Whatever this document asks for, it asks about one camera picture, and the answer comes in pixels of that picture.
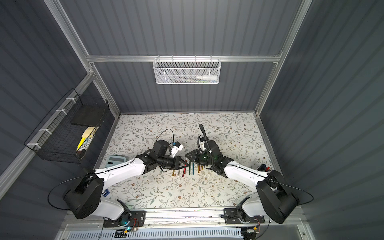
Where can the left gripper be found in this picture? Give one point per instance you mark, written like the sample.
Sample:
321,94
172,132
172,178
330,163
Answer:
177,162

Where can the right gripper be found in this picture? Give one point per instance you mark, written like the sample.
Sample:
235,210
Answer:
197,154

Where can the dark red carving knife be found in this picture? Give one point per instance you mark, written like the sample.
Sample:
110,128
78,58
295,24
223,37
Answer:
185,169

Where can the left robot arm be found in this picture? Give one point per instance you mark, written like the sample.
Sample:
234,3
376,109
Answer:
85,197

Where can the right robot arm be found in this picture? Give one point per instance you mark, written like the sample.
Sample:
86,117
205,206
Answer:
274,197

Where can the pink cup of markers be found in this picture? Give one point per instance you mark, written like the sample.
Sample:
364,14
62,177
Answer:
263,168

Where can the light blue calculator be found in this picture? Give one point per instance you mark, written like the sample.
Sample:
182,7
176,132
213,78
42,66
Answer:
114,160

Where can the blue stapler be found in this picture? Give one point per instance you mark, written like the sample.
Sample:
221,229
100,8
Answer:
105,193

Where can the white marker in basket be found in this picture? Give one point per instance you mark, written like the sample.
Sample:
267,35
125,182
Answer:
209,78

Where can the yellow sticky notes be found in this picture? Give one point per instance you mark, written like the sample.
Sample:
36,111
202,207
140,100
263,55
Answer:
87,138

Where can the black notebook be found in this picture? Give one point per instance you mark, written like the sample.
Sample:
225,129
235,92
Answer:
89,116

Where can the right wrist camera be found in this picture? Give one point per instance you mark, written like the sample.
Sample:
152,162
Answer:
202,141

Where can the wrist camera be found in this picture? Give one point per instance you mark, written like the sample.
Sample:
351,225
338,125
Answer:
177,146
202,141

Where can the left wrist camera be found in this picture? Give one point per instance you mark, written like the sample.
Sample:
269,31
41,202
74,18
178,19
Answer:
177,146

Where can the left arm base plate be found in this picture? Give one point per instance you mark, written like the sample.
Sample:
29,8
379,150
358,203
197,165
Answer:
131,219

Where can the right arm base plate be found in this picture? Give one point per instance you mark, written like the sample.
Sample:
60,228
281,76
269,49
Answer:
238,216

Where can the white wire mesh basket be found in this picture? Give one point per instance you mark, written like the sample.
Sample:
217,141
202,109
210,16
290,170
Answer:
184,71

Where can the black wire mesh basket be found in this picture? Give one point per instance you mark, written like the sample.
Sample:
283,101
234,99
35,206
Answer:
57,139

